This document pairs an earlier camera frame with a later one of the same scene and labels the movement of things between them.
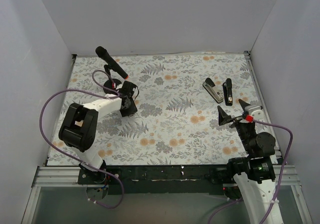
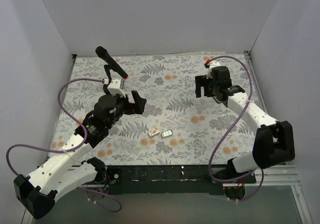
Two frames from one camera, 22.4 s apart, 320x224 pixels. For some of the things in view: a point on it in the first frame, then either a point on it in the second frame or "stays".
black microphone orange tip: (102, 52) stays
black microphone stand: (109, 82) stays
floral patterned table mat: (177, 122) stays
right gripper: (236, 119) to (205, 87)
